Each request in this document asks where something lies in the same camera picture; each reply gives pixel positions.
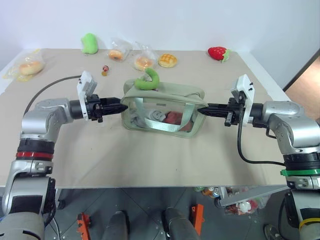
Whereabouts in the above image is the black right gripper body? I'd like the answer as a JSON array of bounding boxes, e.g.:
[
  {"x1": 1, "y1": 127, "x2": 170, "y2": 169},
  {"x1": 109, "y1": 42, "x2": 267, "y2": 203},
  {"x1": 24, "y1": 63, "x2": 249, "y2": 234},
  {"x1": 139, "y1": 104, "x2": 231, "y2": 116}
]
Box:
[{"x1": 224, "y1": 97, "x2": 247, "y2": 127}]

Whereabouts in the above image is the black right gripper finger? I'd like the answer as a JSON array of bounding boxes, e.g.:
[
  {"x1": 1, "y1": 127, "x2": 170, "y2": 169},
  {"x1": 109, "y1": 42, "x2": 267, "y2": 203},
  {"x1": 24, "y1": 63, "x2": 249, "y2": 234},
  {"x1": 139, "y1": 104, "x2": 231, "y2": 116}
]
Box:
[
  {"x1": 197, "y1": 109, "x2": 230, "y2": 118},
  {"x1": 197, "y1": 103, "x2": 230, "y2": 111}
]

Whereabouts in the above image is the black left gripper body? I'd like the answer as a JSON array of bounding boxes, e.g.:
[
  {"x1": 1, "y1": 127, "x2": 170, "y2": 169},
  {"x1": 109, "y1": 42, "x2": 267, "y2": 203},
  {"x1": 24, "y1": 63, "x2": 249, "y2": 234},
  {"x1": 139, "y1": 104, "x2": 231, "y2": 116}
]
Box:
[{"x1": 86, "y1": 94, "x2": 104, "y2": 124}]

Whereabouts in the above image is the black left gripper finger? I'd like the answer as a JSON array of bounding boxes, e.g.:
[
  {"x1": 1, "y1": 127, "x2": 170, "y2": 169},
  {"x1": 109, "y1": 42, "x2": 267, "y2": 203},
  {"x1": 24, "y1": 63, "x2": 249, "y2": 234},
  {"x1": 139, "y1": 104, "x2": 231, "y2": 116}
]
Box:
[
  {"x1": 100, "y1": 106, "x2": 129, "y2": 117},
  {"x1": 100, "y1": 96, "x2": 129, "y2": 109}
]

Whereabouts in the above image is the green transparent zip pouch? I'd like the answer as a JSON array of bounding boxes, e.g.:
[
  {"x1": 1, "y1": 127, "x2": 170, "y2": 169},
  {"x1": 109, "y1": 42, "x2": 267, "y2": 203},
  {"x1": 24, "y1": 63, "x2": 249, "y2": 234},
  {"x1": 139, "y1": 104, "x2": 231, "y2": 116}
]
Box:
[{"x1": 120, "y1": 78, "x2": 207, "y2": 139}]

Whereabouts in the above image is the red strawberry plush toy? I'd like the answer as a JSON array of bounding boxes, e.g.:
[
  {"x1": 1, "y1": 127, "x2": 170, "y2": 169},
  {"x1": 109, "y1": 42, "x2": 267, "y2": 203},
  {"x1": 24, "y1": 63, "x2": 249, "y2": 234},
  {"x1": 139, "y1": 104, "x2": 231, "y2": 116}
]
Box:
[{"x1": 207, "y1": 46, "x2": 232, "y2": 64}]

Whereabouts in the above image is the light green plush toy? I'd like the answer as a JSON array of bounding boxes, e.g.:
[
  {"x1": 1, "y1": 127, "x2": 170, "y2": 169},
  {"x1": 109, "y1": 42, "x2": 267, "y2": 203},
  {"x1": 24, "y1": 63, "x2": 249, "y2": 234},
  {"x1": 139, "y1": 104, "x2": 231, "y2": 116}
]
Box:
[{"x1": 80, "y1": 32, "x2": 99, "y2": 55}]

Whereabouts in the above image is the red cloth item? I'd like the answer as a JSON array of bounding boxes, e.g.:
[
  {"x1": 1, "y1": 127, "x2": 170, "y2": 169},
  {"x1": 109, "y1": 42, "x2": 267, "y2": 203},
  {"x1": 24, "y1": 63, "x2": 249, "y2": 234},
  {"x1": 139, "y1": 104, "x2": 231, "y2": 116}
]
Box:
[{"x1": 163, "y1": 110, "x2": 194, "y2": 132}]

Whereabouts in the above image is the grey cloth item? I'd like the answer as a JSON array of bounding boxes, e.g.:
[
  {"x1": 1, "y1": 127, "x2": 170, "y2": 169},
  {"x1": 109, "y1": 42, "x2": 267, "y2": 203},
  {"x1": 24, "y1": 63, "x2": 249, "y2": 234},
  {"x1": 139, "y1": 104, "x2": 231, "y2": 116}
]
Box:
[{"x1": 129, "y1": 109, "x2": 166, "y2": 126}]

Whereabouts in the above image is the small bagged round bun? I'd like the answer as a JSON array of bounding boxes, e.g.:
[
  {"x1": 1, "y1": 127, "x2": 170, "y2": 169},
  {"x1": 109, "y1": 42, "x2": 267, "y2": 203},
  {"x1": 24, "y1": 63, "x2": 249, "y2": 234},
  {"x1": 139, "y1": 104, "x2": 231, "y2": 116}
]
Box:
[{"x1": 107, "y1": 37, "x2": 133, "y2": 62}]

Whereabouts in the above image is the large bagged round bun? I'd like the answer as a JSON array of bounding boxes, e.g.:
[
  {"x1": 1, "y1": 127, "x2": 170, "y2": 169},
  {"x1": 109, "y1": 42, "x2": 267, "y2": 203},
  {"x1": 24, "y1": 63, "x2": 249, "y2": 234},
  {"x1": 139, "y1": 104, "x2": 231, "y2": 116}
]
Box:
[{"x1": 132, "y1": 40, "x2": 159, "y2": 72}]

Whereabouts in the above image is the unwrapped pineapple bun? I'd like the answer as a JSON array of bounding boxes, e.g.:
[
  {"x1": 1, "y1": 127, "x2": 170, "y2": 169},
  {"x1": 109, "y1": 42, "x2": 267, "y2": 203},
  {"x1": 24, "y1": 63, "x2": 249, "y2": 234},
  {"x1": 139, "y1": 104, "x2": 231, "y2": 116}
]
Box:
[{"x1": 158, "y1": 53, "x2": 178, "y2": 69}]

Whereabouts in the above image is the brown wooden panel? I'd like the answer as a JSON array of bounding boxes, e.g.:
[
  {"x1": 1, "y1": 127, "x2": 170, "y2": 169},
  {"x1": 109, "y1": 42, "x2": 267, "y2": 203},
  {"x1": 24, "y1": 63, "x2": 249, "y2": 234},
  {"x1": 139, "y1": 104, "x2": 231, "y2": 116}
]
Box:
[{"x1": 282, "y1": 46, "x2": 320, "y2": 127}]

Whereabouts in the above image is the bagged bun with yellow wrapper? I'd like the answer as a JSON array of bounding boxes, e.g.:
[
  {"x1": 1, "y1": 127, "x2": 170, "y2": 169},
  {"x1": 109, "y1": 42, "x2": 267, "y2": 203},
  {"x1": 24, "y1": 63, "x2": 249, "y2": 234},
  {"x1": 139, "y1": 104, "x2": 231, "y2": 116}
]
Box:
[{"x1": 2, "y1": 48, "x2": 48, "y2": 83}]

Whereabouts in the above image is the clear bag of toys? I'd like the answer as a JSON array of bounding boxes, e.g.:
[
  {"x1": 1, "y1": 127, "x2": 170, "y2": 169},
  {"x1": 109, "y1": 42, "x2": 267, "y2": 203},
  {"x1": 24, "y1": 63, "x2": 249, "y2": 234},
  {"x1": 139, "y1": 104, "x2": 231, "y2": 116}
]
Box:
[{"x1": 223, "y1": 195, "x2": 271, "y2": 216}]

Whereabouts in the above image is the black table leg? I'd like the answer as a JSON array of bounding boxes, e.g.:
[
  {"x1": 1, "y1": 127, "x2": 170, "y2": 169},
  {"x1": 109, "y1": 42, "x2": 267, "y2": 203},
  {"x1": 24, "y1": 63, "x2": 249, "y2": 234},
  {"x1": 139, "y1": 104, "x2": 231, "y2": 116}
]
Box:
[{"x1": 55, "y1": 188, "x2": 67, "y2": 211}]

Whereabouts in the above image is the dark rounded shape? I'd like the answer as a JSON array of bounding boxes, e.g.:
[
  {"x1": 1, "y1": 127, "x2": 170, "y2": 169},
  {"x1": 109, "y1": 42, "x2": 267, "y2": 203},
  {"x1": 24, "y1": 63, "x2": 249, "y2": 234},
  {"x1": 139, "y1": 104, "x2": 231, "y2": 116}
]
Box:
[{"x1": 161, "y1": 207, "x2": 199, "y2": 240}]

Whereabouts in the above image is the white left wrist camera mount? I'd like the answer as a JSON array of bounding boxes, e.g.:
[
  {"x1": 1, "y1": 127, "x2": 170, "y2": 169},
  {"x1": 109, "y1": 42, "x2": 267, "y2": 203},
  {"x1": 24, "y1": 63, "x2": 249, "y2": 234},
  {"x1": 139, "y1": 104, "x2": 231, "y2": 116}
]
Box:
[{"x1": 76, "y1": 70, "x2": 99, "y2": 123}]

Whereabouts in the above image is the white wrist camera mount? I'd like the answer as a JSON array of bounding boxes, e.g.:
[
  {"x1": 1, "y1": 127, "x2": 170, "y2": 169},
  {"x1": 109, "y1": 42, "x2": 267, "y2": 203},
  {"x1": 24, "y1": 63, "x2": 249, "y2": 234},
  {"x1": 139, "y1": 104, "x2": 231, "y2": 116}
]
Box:
[
  {"x1": 76, "y1": 70, "x2": 99, "y2": 123},
  {"x1": 230, "y1": 74, "x2": 257, "y2": 126}
]

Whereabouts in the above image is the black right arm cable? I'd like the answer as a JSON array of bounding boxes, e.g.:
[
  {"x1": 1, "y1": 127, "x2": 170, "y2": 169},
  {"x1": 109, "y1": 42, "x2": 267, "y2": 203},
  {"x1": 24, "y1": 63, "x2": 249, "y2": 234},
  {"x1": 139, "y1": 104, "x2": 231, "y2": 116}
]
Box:
[{"x1": 236, "y1": 122, "x2": 286, "y2": 166}]

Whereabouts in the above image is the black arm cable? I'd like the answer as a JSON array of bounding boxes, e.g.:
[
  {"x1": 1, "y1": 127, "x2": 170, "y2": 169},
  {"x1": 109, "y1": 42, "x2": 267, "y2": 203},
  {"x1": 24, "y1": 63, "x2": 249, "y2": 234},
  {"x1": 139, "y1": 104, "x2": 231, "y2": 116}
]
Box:
[
  {"x1": 236, "y1": 122, "x2": 286, "y2": 166},
  {"x1": 24, "y1": 74, "x2": 83, "y2": 113}
]

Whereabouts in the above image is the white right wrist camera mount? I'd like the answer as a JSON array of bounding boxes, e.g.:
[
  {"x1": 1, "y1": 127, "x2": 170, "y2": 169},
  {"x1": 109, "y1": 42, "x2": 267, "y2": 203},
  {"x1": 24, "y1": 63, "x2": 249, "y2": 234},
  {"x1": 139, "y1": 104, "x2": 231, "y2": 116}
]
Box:
[{"x1": 230, "y1": 74, "x2": 257, "y2": 126}]

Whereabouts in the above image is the green plush keychain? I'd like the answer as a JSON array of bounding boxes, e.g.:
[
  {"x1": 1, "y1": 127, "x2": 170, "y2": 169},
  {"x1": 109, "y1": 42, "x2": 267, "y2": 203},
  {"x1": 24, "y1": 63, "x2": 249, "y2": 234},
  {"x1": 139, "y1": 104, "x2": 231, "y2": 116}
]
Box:
[{"x1": 134, "y1": 67, "x2": 161, "y2": 91}]

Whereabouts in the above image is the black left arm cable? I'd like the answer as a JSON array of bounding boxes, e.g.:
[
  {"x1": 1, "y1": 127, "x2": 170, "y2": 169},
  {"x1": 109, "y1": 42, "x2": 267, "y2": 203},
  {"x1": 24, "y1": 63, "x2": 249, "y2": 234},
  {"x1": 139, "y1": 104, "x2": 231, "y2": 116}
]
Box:
[{"x1": 24, "y1": 74, "x2": 83, "y2": 113}]

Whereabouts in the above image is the orange clamp bracket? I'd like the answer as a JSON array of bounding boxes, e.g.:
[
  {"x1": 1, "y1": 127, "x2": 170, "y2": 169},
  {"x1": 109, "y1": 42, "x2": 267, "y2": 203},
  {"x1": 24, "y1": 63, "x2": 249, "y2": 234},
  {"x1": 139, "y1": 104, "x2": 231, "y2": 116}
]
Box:
[
  {"x1": 190, "y1": 203, "x2": 206, "y2": 236},
  {"x1": 76, "y1": 211, "x2": 91, "y2": 240}
]

